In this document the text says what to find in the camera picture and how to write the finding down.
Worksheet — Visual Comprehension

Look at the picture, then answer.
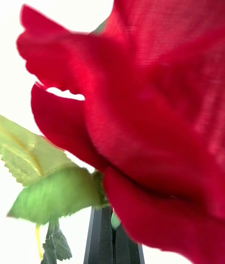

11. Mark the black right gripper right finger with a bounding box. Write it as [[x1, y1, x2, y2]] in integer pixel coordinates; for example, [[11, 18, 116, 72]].
[[113, 223, 146, 264]]

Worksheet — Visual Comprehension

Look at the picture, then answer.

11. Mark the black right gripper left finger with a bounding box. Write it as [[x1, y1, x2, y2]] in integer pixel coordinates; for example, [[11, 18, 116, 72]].
[[83, 206, 114, 264]]

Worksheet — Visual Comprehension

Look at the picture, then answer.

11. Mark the red rose with green stem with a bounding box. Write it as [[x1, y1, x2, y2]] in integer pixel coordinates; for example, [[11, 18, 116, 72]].
[[0, 0, 225, 264]]

